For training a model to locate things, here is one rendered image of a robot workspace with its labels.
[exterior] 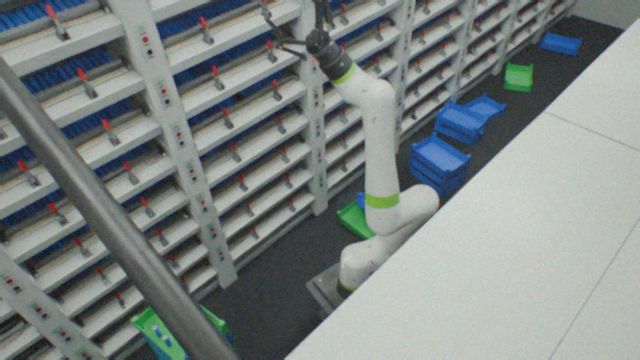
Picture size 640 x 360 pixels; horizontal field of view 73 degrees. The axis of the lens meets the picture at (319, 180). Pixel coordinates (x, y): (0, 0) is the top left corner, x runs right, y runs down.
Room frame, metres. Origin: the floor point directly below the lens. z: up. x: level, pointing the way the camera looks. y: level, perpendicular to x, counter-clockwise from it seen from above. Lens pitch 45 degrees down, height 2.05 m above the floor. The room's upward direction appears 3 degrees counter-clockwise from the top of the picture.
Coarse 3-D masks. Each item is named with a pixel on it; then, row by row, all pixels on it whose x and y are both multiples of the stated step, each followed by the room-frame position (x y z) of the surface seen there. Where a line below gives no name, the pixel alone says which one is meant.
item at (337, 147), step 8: (360, 120) 2.11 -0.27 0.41; (352, 128) 2.04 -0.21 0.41; (360, 128) 2.06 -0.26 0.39; (336, 136) 1.97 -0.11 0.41; (344, 136) 1.93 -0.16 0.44; (352, 136) 2.00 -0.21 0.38; (360, 136) 2.01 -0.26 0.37; (328, 144) 1.91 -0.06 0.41; (336, 144) 1.93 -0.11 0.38; (344, 144) 1.92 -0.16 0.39; (352, 144) 1.95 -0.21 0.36; (328, 152) 1.87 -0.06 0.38; (336, 152) 1.88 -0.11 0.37; (344, 152) 1.89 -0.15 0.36; (328, 160) 1.82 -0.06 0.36; (336, 160) 1.85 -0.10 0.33
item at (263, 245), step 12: (360, 168) 2.06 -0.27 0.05; (348, 180) 1.97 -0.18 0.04; (336, 192) 1.89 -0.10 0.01; (300, 216) 1.68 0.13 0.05; (288, 228) 1.62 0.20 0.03; (264, 240) 1.52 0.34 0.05; (276, 240) 1.55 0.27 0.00; (252, 252) 1.44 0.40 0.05; (240, 264) 1.38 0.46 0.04; (204, 288) 1.23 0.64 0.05; (132, 348) 0.94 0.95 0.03
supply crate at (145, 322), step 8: (200, 304) 0.86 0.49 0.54; (144, 312) 0.84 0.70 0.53; (152, 312) 0.86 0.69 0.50; (208, 312) 0.83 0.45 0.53; (136, 320) 0.80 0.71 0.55; (144, 320) 0.83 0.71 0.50; (152, 320) 0.83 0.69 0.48; (160, 320) 0.83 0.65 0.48; (216, 320) 0.80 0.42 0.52; (144, 328) 0.80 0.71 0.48; (152, 328) 0.80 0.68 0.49; (160, 328) 0.80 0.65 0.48; (224, 328) 0.76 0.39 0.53; (152, 336) 0.77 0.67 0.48; (168, 336) 0.77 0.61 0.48; (224, 336) 0.75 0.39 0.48; (160, 344) 0.74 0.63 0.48; (176, 344) 0.73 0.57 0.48; (168, 352) 0.70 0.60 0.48; (176, 352) 0.70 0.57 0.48
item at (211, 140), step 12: (288, 72) 1.79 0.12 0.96; (300, 72) 1.75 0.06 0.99; (300, 84) 1.73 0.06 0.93; (264, 96) 1.63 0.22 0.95; (288, 96) 1.65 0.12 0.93; (300, 96) 1.70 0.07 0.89; (252, 108) 1.56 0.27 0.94; (264, 108) 1.56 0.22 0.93; (276, 108) 1.60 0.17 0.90; (240, 120) 1.49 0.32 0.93; (252, 120) 1.50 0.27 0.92; (216, 132) 1.41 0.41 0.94; (228, 132) 1.42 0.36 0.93; (240, 132) 1.47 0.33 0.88; (204, 144) 1.35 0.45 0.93; (216, 144) 1.38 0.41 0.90
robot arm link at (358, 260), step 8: (368, 240) 1.11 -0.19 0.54; (352, 248) 1.07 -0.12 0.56; (360, 248) 1.06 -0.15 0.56; (368, 248) 1.06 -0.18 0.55; (376, 248) 1.06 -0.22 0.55; (344, 256) 1.03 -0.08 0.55; (352, 256) 1.02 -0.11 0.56; (360, 256) 1.02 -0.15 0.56; (368, 256) 1.03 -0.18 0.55; (376, 256) 1.03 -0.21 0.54; (344, 264) 1.01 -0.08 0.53; (352, 264) 0.99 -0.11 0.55; (360, 264) 0.99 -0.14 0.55; (368, 264) 1.00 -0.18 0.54; (376, 264) 1.01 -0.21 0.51; (344, 272) 1.00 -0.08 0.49; (352, 272) 0.98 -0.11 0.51; (360, 272) 0.98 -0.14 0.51; (368, 272) 0.99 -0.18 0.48; (344, 280) 0.99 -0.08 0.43; (352, 280) 0.98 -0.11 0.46; (360, 280) 0.97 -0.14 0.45; (352, 288) 0.97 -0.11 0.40
